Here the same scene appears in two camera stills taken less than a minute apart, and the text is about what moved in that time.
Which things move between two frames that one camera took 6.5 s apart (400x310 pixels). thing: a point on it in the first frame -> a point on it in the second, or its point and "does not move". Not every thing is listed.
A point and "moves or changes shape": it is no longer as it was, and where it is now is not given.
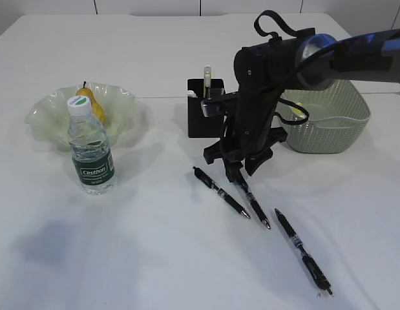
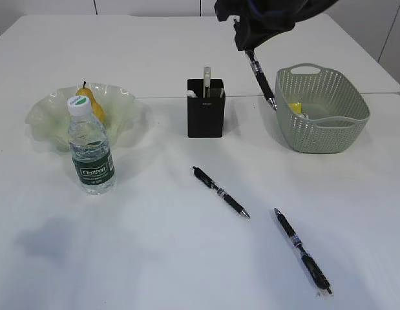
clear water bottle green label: [88, 141] does not move
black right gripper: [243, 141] -> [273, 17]
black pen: [254, 203] moves or changes shape
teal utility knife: [191, 93] does not move
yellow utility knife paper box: [296, 110] does not move
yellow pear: [96, 108] does not move
